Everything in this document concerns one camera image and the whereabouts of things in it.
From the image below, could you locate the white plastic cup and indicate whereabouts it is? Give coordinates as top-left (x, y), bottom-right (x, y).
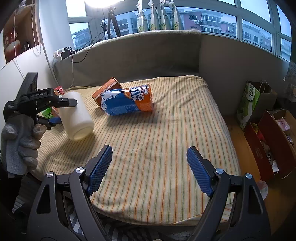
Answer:
top-left (57, 91), bottom-right (94, 141)

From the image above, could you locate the green plastic cup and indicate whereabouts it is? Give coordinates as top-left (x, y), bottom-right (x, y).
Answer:
top-left (42, 108), bottom-right (54, 119)

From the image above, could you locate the red orange printed cup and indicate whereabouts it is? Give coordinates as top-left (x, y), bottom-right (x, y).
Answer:
top-left (54, 85), bottom-right (65, 97)

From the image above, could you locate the blue orange Arctic Ocean cup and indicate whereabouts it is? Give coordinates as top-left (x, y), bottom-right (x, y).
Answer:
top-left (100, 84), bottom-right (153, 116)

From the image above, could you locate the brown paper cup centre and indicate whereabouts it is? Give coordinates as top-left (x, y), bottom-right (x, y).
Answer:
top-left (92, 77), bottom-right (122, 108)

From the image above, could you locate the grey gloved left hand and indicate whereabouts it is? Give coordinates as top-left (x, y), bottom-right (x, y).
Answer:
top-left (1, 114), bottom-right (47, 178)

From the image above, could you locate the white power strip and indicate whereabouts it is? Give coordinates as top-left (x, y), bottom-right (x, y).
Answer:
top-left (53, 47), bottom-right (68, 59)

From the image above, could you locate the black power adapter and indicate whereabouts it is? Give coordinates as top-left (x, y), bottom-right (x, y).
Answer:
top-left (61, 47), bottom-right (72, 60)

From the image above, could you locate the red white vase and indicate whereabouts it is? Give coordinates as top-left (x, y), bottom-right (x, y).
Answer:
top-left (4, 28), bottom-right (21, 63)

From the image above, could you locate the grey sofa backrest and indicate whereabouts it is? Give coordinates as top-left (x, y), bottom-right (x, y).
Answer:
top-left (53, 30), bottom-right (202, 89)

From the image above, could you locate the red cardboard box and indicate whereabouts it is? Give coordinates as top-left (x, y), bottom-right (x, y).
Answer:
top-left (244, 109), bottom-right (295, 183)

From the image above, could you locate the striped yellow mattress cloth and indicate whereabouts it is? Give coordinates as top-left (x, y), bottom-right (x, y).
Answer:
top-left (33, 75), bottom-right (240, 225)

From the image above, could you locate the black tripod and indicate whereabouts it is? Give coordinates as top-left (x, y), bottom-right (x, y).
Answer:
top-left (107, 6), bottom-right (121, 39)

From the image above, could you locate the white refill pouch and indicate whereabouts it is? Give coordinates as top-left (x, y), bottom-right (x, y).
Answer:
top-left (136, 0), bottom-right (149, 33)
top-left (166, 0), bottom-right (184, 30)
top-left (159, 0), bottom-right (167, 30)
top-left (148, 0), bottom-right (160, 31)

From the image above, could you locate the green paper shopping bag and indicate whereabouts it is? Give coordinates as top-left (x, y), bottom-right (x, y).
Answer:
top-left (236, 81), bottom-right (278, 130)

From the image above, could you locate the white bead chain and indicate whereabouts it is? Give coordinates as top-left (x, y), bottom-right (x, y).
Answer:
top-left (30, 0), bottom-right (43, 57)

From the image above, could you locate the wooden wall shelf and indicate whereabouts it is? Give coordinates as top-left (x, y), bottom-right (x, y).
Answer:
top-left (2, 1), bottom-right (42, 56)

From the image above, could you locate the black cable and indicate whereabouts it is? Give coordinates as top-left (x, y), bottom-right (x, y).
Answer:
top-left (68, 22), bottom-right (112, 64)

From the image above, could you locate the white cable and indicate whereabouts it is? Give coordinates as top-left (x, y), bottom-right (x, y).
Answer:
top-left (12, 9), bottom-right (75, 90)

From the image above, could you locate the round ring light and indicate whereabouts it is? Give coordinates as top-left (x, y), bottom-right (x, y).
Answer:
top-left (85, 0), bottom-right (123, 9)

